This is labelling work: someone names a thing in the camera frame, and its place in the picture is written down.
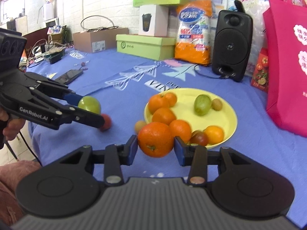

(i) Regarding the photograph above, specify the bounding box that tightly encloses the flat green box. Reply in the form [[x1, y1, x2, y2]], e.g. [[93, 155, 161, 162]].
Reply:
[[116, 34, 175, 61]]

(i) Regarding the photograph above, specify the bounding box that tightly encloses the cluttered desk with cables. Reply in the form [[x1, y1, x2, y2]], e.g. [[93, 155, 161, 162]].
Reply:
[[20, 26, 72, 71]]

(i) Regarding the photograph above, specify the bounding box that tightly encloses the large orange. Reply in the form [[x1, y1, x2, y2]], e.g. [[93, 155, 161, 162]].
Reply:
[[137, 122, 175, 158]]

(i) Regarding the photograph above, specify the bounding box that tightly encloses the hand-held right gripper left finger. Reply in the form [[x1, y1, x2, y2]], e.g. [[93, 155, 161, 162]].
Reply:
[[59, 135, 139, 186]]

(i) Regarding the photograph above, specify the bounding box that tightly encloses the tan round fruit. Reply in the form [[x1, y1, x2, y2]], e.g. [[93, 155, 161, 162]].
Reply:
[[134, 120, 147, 135]]

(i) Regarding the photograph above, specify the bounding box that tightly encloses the yellow plastic plate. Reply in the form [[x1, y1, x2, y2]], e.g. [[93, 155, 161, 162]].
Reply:
[[144, 88, 238, 150]]

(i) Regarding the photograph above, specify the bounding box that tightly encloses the white microwave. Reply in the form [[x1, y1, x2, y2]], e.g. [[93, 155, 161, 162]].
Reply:
[[45, 18, 60, 28]]

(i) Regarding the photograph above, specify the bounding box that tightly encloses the floral clear wrap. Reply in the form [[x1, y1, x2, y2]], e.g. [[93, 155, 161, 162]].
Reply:
[[227, 0, 286, 77]]

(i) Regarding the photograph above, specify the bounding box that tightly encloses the red fruit-print box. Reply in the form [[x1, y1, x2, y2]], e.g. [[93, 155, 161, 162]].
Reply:
[[250, 47, 269, 93]]

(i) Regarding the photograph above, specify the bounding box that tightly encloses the yellowish orange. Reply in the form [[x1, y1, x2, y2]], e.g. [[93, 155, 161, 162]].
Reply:
[[203, 126, 224, 145]]

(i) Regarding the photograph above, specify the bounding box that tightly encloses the black speaker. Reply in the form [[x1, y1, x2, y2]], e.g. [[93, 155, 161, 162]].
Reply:
[[211, 10, 253, 82]]

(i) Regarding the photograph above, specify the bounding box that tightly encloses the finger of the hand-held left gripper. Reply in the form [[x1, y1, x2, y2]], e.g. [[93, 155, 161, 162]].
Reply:
[[31, 90, 105, 128], [24, 73, 83, 106]]

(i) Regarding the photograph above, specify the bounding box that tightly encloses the black cable loop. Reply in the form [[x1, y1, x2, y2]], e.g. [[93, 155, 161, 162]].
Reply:
[[80, 14, 118, 33]]

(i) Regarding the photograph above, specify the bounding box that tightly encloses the white cup-print box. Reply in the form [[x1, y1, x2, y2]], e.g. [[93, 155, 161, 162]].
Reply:
[[138, 4, 169, 37]]

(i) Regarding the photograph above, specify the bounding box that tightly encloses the orange paper cup pack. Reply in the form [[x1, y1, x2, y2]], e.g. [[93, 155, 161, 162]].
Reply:
[[174, 0, 214, 66]]

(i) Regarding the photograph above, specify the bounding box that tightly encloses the black speaker cable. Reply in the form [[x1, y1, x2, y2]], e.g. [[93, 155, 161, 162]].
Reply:
[[194, 65, 228, 79]]

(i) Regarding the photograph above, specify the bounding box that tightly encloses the person's left hand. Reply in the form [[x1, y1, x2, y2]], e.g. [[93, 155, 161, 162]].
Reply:
[[0, 107, 26, 140]]

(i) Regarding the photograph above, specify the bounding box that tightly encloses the pink tote bag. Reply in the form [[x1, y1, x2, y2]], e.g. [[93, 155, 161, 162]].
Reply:
[[262, 0, 307, 138]]

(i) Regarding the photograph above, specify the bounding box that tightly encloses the black smartphone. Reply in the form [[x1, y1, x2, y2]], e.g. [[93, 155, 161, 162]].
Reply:
[[55, 69, 84, 85]]

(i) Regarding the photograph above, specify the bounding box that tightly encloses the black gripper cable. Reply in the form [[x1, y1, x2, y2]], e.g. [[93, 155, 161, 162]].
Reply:
[[5, 129, 43, 168]]

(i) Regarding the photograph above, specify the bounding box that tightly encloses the brown cardboard box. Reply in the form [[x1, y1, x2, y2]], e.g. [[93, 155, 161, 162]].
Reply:
[[73, 27, 129, 53]]

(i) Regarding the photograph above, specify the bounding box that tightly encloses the brown kiwi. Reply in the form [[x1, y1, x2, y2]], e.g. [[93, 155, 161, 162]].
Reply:
[[211, 99, 223, 111]]

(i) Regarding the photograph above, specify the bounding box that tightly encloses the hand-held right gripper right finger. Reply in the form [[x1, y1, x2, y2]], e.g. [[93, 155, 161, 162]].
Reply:
[[175, 136, 255, 186]]

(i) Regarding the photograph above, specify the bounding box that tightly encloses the green mango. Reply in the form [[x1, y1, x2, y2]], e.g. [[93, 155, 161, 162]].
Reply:
[[194, 94, 212, 115], [78, 96, 101, 115]]

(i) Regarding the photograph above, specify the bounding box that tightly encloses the window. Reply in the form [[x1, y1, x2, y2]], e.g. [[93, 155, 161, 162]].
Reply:
[[0, 0, 26, 25]]

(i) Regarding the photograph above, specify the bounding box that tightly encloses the small orange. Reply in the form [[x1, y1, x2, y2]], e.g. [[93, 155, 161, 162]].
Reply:
[[164, 92, 177, 107]]

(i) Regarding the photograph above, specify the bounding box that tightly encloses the dark red tomato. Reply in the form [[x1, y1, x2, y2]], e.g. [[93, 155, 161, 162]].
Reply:
[[191, 130, 209, 146]]

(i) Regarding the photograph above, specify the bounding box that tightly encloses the pink clothing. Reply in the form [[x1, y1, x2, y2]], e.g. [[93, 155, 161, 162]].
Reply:
[[0, 160, 42, 226]]

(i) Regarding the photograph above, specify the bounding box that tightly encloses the white tall appliance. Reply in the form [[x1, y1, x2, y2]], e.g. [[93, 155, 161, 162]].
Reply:
[[43, 2, 54, 21]]

